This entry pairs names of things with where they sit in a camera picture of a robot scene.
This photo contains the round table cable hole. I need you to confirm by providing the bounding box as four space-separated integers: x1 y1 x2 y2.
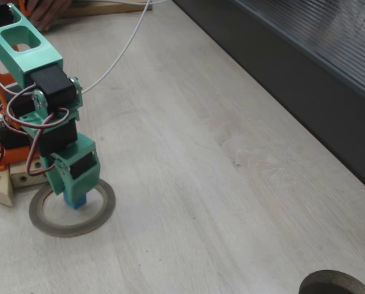
298 269 365 294

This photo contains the small blue cube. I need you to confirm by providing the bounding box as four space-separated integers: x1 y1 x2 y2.
62 188 88 209

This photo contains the brown wooden board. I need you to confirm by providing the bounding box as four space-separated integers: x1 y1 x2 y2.
58 0 153 20

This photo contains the frosted grey desk partition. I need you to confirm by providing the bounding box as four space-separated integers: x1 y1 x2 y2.
173 0 365 198

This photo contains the grey ring of tape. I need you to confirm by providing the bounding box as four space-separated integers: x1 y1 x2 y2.
28 179 116 238

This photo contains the red black white servo wire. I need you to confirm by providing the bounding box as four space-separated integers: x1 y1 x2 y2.
6 85 70 129
26 121 59 177

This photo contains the white USB cable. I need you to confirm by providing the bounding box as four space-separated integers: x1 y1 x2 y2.
81 0 168 94

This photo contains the bare human hand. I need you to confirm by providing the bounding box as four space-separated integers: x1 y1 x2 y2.
26 0 73 32

